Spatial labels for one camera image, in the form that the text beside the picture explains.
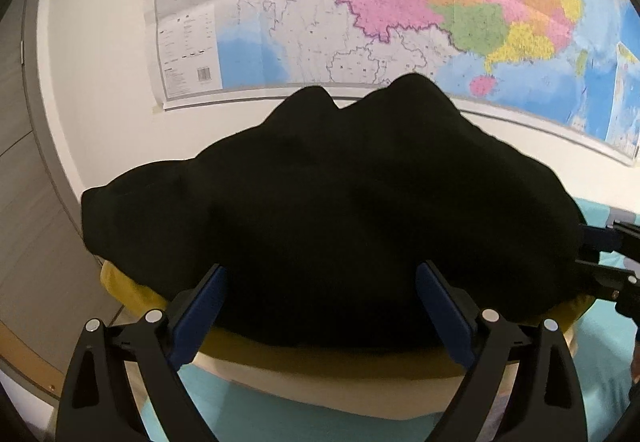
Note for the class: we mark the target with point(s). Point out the clear tape strip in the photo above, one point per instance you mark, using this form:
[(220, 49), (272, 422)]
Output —
[(157, 108)]

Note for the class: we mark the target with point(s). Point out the black garment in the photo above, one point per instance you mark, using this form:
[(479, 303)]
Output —
[(325, 197)]

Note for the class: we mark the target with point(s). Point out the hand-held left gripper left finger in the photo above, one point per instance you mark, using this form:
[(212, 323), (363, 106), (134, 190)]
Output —
[(200, 312)]

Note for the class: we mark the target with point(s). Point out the teal grey printed bed sheet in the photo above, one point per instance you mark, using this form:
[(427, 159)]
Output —
[(600, 372)]

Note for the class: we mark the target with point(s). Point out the mustard garment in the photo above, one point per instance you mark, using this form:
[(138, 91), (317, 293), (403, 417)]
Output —
[(300, 357)]

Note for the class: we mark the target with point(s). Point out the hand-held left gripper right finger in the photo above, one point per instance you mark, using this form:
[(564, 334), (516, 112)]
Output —
[(445, 317)]

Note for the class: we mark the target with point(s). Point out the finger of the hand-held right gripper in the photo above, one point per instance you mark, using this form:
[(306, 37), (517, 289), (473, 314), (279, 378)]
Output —
[(605, 279), (597, 238)]

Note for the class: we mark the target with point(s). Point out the brown wooden panel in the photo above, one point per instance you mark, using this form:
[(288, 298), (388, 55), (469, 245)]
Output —
[(30, 222)]

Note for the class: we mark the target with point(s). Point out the beige garment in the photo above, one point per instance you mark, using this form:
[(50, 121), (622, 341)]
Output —
[(325, 392)]

